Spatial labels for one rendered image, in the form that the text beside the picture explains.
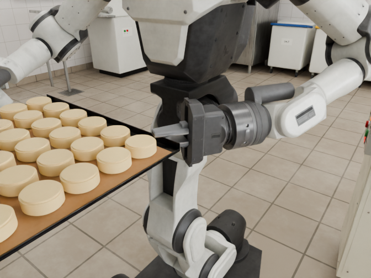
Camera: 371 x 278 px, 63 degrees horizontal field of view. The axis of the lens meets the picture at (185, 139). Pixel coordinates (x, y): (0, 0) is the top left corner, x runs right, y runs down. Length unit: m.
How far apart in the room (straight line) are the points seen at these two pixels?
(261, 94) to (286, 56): 4.41
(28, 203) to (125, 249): 1.41
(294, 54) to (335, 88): 4.27
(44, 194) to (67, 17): 0.66
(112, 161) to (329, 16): 0.51
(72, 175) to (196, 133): 0.22
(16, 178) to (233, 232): 1.07
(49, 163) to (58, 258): 1.39
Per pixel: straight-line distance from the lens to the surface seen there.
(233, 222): 1.40
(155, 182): 0.91
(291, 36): 4.94
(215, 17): 0.68
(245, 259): 1.51
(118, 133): 0.52
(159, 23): 0.72
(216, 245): 1.34
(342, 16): 0.71
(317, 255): 1.86
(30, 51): 0.96
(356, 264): 1.61
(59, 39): 0.98
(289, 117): 0.59
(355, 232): 1.49
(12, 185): 0.44
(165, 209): 0.91
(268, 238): 1.87
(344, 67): 0.72
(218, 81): 0.85
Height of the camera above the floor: 1.28
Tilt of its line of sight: 27 degrees down
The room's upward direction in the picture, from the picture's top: straight up
